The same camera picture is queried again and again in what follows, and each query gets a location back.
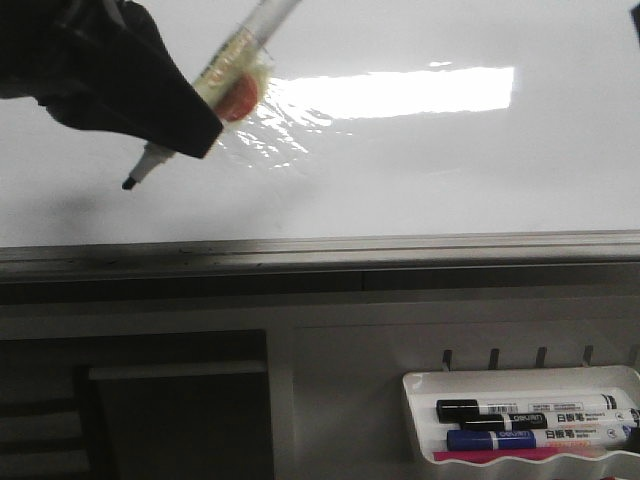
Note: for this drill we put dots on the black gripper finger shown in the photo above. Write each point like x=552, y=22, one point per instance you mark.
x=103, y=66

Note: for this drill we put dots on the black whiteboard marker with tape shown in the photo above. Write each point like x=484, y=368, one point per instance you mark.
x=226, y=91

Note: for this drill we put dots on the white whiteboard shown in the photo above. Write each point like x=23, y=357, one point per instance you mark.
x=382, y=118

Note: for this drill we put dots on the dark cabinet panel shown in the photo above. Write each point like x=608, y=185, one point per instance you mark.
x=200, y=421

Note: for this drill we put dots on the black capped marker top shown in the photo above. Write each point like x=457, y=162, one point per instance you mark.
x=451, y=410

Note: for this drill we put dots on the black capped marker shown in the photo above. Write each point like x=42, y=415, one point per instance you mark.
x=551, y=420
x=451, y=410

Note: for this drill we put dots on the blue capped marker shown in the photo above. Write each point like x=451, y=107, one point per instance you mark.
x=466, y=440

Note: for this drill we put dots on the pink eraser strip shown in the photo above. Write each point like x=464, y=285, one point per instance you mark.
x=535, y=454

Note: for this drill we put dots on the white plastic marker tray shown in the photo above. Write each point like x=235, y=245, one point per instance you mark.
x=428, y=434

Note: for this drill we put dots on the black capped marker middle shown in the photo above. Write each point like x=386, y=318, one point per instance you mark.
x=551, y=420

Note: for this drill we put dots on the grey whiteboard frame ledge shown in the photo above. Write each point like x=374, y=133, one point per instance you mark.
x=211, y=258

